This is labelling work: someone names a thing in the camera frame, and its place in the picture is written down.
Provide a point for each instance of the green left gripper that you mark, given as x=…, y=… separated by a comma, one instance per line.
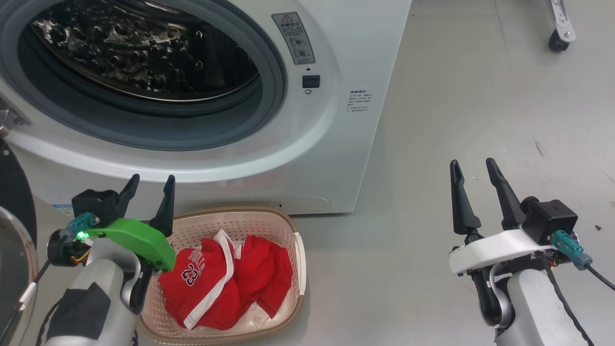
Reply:
x=139, y=238

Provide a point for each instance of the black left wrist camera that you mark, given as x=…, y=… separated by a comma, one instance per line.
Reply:
x=96, y=204

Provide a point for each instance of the black round glass washer door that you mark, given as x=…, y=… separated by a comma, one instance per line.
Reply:
x=14, y=192

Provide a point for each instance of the grey warning sticker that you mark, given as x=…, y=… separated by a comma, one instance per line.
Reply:
x=294, y=38

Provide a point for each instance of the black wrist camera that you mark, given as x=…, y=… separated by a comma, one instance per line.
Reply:
x=96, y=204
x=552, y=218

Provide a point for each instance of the metal frame leg with caster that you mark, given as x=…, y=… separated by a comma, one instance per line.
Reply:
x=559, y=29

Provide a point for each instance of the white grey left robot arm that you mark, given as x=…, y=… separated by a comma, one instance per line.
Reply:
x=96, y=274

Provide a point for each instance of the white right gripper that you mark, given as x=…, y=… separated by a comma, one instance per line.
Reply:
x=490, y=252

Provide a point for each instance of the cream perforated laundry basket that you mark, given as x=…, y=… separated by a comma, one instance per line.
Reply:
x=269, y=226

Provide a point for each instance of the red white basketball jersey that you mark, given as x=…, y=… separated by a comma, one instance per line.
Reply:
x=206, y=288

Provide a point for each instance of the white front-load washing machine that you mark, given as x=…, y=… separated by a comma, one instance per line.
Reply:
x=336, y=158

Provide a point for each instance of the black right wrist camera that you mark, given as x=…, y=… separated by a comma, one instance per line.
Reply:
x=552, y=218

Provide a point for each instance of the blue energy label sticker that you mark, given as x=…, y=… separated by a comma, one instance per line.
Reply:
x=62, y=209

